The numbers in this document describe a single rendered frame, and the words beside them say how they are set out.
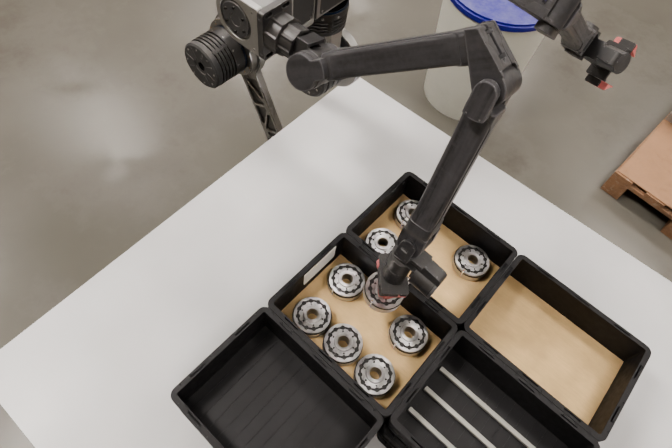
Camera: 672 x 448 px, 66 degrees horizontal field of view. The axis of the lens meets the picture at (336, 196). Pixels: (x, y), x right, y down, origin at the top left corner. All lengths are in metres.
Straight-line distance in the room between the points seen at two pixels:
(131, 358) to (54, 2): 2.75
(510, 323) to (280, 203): 0.81
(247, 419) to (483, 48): 0.99
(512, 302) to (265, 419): 0.75
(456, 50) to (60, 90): 2.66
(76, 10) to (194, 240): 2.36
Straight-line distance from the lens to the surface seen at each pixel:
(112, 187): 2.75
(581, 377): 1.58
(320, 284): 1.47
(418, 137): 1.99
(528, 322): 1.57
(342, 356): 1.37
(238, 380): 1.38
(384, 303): 1.31
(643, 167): 3.13
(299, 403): 1.37
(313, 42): 1.08
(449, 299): 1.52
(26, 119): 3.19
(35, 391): 1.64
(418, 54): 0.93
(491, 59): 0.86
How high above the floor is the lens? 2.17
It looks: 56 degrees down
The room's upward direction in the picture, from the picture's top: 9 degrees clockwise
